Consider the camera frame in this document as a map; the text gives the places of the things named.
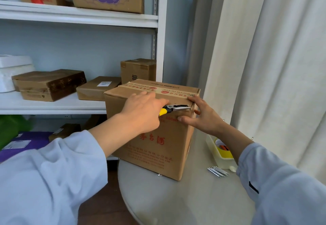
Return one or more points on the green object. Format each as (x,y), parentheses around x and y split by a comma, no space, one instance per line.
(12,130)

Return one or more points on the person's right hand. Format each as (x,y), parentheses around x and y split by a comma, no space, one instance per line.
(206,119)

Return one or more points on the white foam box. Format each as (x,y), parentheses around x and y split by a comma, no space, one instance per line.
(12,62)

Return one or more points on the brown cardboard box red print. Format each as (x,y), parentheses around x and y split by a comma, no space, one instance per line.
(158,153)

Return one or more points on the person's left hand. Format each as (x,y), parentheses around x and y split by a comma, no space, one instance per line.
(142,113)

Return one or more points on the dark brown flat box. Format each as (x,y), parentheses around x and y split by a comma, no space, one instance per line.
(43,85)

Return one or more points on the white metal shelf unit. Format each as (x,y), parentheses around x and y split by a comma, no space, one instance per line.
(76,15)

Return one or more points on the white curtain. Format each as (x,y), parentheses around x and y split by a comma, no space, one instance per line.
(280,67)

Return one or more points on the person's right forearm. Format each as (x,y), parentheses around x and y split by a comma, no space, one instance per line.
(280,181)

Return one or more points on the orange thread snips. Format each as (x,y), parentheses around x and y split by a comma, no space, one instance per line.
(224,147)

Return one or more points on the yellow tape roll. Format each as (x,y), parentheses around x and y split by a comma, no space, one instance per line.
(225,155)

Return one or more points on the upright small cardboard box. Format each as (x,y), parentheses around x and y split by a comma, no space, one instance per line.
(138,69)

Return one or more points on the flat brown box white label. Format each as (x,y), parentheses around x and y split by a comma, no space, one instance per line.
(94,93)

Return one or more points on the person's left forearm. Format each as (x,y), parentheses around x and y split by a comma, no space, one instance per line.
(45,176)

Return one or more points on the small taped brown parcel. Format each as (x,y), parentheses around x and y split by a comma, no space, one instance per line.
(66,130)

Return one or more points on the clear plastic container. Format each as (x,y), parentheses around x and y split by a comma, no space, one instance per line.
(214,153)

